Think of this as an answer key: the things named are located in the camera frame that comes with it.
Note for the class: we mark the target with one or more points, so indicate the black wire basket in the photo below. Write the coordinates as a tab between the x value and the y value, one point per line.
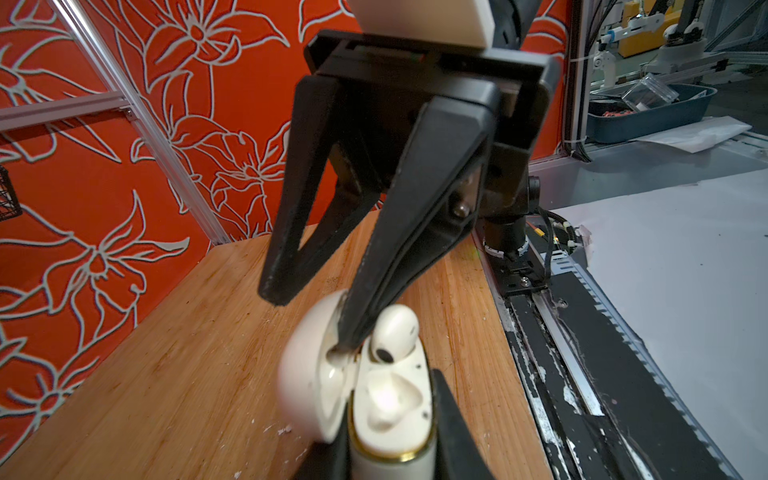
10	206

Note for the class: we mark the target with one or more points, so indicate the white earbud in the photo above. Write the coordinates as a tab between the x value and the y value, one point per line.
395	334

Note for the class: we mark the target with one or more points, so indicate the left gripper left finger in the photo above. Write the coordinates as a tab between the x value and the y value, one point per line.
327	461

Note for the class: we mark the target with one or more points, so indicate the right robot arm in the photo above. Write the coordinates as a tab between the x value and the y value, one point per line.
506	194

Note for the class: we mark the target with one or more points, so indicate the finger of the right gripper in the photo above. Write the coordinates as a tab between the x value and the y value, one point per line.
324	131
450	141

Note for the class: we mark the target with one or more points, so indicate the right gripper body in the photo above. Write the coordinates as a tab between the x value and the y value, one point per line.
396	74

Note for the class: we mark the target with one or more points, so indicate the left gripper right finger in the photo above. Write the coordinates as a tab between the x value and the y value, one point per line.
457	456

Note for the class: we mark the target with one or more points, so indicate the blue plastic tray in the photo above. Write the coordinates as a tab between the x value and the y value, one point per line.
690	107

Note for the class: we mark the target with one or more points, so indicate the white earbud charging case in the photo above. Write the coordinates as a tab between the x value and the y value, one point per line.
389	407

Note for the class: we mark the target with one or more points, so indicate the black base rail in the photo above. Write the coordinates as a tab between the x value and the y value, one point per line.
602	406

